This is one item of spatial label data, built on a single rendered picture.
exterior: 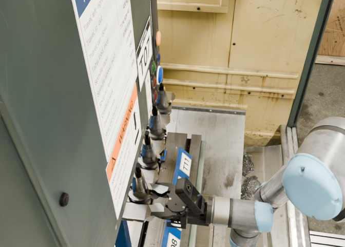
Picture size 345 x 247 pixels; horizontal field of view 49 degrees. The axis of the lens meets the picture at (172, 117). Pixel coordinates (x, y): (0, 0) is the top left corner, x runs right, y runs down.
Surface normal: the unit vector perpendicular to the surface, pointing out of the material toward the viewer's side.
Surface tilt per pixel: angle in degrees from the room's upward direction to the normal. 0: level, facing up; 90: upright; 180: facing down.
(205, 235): 7
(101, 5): 90
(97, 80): 90
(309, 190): 88
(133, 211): 0
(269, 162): 17
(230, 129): 24
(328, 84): 0
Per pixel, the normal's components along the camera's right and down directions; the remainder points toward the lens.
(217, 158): -0.07, -0.37
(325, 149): -0.14, -0.77
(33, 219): 0.25, 0.67
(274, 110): -0.15, 0.69
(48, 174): 0.99, 0.09
